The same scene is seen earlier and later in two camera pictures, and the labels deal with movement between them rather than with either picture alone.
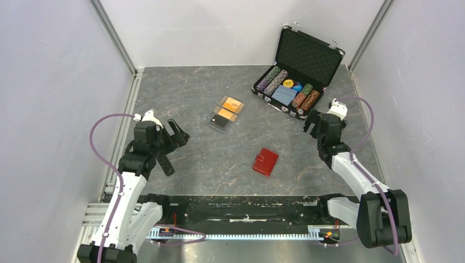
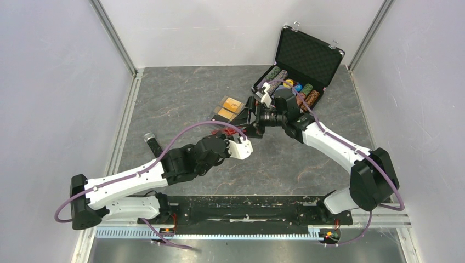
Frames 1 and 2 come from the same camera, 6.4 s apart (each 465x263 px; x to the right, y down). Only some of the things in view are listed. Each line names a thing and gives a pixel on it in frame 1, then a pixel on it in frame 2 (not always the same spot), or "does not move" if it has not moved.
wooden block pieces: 231,104 does not move
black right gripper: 315,118 to 255,130
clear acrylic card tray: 226,114 does not move
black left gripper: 179,138 to 226,155
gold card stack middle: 225,113 does not move
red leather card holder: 265,161 to 226,131
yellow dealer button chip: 288,83 does not move
